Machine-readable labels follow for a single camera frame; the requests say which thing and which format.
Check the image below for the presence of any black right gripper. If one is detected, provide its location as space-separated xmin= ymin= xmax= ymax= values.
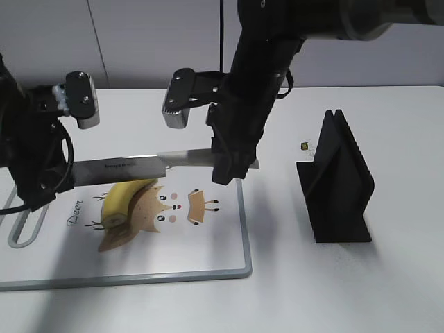
xmin=207 ymin=71 xmax=288 ymax=184

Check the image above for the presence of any white handled kitchen knife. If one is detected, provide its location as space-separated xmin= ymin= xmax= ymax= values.
xmin=71 ymin=148 xmax=260 ymax=189

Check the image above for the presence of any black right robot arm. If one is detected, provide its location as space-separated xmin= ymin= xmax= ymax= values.
xmin=207 ymin=1 xmax=443 ymax=185

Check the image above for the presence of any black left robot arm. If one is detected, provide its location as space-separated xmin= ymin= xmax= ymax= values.
xmin=1 ymin=65 xmax=74 ymax=215

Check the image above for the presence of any yellow banana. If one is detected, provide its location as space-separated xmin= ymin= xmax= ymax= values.
xmin=101 ymin=178 xmax=157 ymax=229

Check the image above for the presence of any white deer cutting board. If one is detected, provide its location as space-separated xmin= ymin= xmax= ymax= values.
xmin=1 ymin=167 xmax=252 ymax=291

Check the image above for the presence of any black knife stand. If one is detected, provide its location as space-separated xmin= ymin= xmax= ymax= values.
xmin=296 ymin=109 xmax=375 ymax=244

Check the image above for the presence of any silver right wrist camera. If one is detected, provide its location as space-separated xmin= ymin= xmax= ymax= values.
xmin=162 ymin=68 xmax=226 ymax=129

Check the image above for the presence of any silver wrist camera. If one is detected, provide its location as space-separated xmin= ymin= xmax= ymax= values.
xmin=51 ymin=71 xmax=100 ymax=130
xmin=162 ymin=68 xmax=226 ymax=129

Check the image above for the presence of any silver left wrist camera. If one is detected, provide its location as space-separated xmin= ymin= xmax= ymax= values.
xmin=51 ymin=71 xmax=100 ymax=130

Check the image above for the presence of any black cable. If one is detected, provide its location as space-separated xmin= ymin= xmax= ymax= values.
xmin=218 ymin=0 xmax=225 ymax=73

